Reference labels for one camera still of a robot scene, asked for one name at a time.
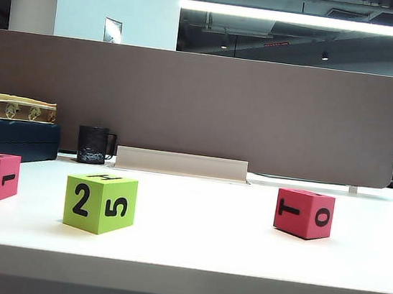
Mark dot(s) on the white ceiling light strip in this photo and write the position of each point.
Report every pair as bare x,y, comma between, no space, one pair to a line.
307,20

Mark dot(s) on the pink foam block with 0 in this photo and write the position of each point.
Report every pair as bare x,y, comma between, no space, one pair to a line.
303,215

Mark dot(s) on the black mug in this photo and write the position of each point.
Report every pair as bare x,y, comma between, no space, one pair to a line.
91,144

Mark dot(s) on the dark blue case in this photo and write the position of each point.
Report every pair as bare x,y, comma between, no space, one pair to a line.
13,137

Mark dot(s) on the brown desk divider panel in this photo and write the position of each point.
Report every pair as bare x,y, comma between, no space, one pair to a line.
222,114

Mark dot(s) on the grey wall plate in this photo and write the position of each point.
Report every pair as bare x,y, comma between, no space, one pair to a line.
112,30

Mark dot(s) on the black ceiling spotlight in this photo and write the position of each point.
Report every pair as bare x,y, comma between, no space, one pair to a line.
324,56

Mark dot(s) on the yellow patterned box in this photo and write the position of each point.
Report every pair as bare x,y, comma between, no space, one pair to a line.
13,108

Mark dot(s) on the green foam block with 2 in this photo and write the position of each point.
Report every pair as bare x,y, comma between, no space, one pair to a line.
98,203

